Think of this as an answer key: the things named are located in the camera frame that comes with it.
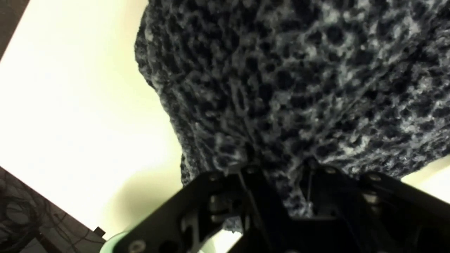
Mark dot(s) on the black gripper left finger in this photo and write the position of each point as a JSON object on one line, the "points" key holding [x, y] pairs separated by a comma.
{"points": [[226, 212]]}

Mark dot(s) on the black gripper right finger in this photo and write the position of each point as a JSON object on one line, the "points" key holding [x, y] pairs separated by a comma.
{"points": [[375, 216]]}

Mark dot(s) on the dark blue speckled knit cloth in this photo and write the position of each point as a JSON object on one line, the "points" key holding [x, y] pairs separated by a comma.
{"points": [[300, 85]]}

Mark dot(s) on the mint green bowl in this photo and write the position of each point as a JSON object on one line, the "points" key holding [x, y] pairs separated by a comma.
{"points": [[115, 244]]}

